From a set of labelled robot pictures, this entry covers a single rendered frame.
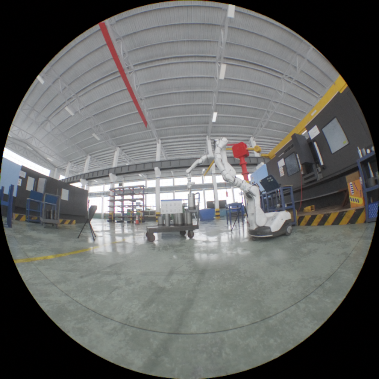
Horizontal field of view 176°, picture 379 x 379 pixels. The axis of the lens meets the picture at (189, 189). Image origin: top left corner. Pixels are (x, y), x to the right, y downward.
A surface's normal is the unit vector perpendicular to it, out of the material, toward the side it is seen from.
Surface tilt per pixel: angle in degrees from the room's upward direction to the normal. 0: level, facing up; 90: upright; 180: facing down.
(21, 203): 90
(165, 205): 90
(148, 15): 171
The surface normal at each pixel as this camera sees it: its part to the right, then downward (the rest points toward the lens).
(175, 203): 0.11, -0.22
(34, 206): 1.00, -0.07
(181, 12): 0.07, 1.00
